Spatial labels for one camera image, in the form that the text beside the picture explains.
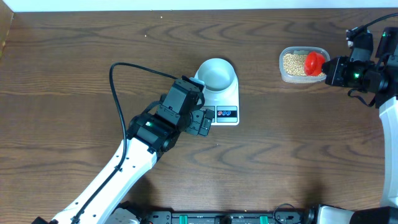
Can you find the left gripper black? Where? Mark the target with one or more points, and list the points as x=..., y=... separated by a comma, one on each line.
x=194, y=126

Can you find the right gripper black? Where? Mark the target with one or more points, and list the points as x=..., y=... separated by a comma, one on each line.
x=334, y=77

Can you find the orange measuring scoop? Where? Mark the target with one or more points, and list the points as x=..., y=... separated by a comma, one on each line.
x=313, y=64

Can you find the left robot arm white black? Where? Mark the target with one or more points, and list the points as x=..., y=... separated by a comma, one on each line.
x=148, y=137

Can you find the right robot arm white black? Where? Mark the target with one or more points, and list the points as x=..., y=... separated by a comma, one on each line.
x=385, y=100

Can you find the white digital kitchen scale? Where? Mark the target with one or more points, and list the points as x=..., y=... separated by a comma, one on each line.
x=225, y=104

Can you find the grey bowl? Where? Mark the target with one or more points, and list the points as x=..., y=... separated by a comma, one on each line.
x=217, y=73

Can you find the clear plastic soybean container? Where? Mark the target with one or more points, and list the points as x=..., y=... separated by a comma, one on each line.
x=292, y=61

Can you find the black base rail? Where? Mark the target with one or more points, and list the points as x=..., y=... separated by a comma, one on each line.
x=280, y=216

